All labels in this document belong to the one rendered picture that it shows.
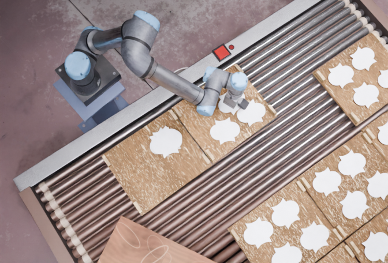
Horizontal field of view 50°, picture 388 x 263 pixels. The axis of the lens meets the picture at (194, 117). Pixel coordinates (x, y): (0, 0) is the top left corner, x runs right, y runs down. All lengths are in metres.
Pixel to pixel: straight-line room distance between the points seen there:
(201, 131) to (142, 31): 0.64
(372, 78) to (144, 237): 1.40
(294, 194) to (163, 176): 0.63
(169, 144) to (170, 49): 1.36
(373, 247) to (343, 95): 0.75
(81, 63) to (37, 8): 1.65
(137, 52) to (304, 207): 1.07
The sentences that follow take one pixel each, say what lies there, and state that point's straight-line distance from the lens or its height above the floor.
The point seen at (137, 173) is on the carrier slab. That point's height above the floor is 0.94.
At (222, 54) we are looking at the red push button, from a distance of 2.19.
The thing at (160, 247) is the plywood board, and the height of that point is 1.04.
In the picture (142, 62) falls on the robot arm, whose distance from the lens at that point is 1.62.
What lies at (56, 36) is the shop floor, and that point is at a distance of 3.40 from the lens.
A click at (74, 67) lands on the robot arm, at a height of 1.16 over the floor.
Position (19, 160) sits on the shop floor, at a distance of 3.17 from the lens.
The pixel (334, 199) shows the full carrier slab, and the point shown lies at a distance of 2.11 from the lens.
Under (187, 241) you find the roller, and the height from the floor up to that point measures 0.92.
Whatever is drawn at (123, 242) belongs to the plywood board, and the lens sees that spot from 1.89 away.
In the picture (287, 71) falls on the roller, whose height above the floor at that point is 0.92.
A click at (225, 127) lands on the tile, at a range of 2.04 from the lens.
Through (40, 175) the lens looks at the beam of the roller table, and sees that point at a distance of 2.12.
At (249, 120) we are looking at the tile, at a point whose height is 0.94.
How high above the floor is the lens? 2.91
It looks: 74 degrees down
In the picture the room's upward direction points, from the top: 6 degrees clockwise
